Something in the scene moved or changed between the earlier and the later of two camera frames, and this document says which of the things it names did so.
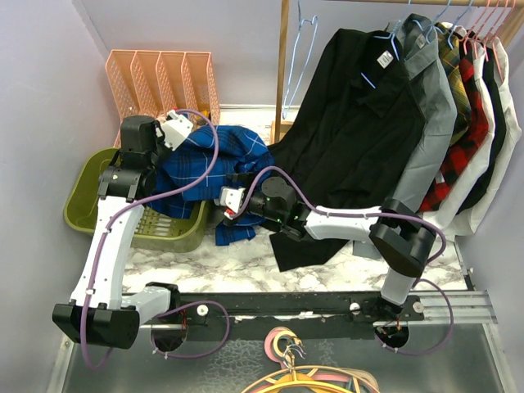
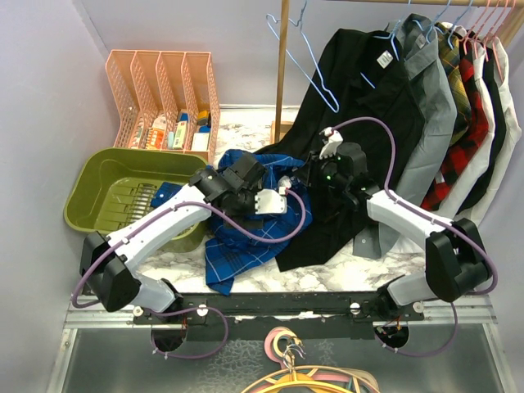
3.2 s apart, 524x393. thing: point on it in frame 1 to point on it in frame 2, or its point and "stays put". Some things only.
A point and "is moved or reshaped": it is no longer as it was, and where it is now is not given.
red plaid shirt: x=462 y=153 stays put
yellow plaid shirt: x=449 y=47 stays put
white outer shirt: x=467 y=224 stays put
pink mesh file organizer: x=154 y=83 stays put
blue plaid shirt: x=194 y=172 to x=231 y=247
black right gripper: x=246 y=179 to x=312 y=169
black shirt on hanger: x=354 y=142 stays put
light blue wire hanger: x=300 y=23 is moved or reshaped
